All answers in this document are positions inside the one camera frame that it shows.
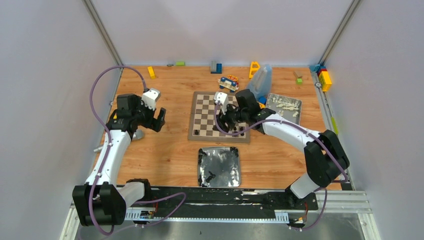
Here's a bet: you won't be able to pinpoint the yellow triangular frame toy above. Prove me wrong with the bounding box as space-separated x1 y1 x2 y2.
248 61 261 79

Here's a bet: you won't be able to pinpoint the purple cable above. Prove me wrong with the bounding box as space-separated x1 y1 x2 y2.
87 65 187 237
213 102 349 232

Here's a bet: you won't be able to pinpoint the blue grey block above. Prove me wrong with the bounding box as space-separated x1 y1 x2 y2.
210 60 223 74

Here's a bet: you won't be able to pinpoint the wooden chessboard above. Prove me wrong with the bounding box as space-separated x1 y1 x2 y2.
188 91 251 144

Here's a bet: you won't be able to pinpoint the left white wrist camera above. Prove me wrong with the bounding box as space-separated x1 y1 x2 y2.
141 88 161 111

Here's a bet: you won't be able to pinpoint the silver tray white pieces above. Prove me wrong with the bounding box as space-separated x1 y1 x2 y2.
265 93 302 125

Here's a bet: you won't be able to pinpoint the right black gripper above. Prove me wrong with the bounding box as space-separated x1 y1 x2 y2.
212 101 248 135

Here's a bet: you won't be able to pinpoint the yellow block far left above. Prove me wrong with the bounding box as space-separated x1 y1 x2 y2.
147 66 157 79

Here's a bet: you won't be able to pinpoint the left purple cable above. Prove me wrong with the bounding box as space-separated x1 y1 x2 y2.
87 65 187 237

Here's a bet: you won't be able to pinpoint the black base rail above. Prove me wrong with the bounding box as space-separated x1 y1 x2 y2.
86 184 354 222

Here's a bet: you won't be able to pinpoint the grey cylinder tube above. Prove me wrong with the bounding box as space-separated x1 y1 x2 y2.
93 129 145 153

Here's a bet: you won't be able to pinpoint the silver tray black pieces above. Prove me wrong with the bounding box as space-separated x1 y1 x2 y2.
197 146 242 188

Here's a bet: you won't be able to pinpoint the red yellow blue block toy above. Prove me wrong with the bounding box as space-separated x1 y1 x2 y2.
257 96 267 109

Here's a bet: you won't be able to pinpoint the colourful toy car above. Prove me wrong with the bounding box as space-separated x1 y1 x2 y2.
217 75 239 93

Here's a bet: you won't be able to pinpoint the translucent blue plastic container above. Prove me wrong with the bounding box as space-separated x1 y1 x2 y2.
246 64 273 100

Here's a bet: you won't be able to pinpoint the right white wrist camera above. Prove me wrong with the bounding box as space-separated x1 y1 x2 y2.
213 91 229 115

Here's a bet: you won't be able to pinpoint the yellow red blue brick stack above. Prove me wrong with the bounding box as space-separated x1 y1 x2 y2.
309 64 333 92

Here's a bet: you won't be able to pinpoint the wooden brown block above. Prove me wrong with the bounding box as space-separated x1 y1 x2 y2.
293 70 303 79

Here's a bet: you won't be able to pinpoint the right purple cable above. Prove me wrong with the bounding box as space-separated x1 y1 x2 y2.
213 102 349 232

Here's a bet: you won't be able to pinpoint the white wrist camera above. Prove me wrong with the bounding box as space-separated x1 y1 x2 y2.
141 88 161 111
213 91 229 115

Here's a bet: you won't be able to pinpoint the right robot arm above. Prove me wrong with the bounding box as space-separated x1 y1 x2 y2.
213 89 350 209

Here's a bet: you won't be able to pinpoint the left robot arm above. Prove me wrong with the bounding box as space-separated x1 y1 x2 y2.
72 88 166 226

